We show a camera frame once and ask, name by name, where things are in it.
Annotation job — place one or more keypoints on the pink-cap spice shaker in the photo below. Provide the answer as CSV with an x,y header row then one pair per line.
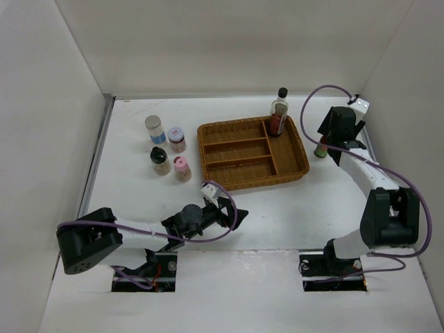
x,y
182,169

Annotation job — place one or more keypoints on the brown wicker divided tray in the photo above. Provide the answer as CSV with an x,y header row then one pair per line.
x,y
241,154

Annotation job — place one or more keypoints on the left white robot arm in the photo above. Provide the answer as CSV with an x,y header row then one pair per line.
x,y
100,238

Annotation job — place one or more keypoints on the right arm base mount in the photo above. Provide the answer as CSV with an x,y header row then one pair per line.
x,y
318,275

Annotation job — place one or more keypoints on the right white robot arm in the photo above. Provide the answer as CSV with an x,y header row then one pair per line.
x,y
391,213

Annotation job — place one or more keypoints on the red-white-lid spice jar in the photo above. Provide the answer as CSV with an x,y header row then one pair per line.
x,y
176,138

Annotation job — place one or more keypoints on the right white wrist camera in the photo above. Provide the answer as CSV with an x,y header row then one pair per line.
x,y
360,108

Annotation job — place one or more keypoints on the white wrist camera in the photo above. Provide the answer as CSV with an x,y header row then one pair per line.
x,y
360,108
211,193

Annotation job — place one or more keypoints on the tall red-label sauce bottle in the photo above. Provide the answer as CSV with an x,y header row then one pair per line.
x,y
278,113

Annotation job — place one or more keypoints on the silver-lid blue-label jar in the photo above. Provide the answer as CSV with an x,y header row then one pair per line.
x,y
155,130

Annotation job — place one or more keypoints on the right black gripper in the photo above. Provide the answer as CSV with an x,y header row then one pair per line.
x,y
325,127

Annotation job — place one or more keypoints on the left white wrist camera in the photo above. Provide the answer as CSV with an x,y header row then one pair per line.
x,y
211,193

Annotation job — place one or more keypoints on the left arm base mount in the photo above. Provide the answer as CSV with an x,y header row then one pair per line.
x,y
156,275

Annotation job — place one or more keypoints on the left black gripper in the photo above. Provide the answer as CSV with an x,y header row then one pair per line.
x,y
225,220

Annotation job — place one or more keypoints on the green-label yellow-cap sauce bottle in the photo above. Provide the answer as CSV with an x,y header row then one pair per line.
x,y
321,150

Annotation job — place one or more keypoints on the black-cap spice shaker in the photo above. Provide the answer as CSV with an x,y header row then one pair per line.
x,y
160,160

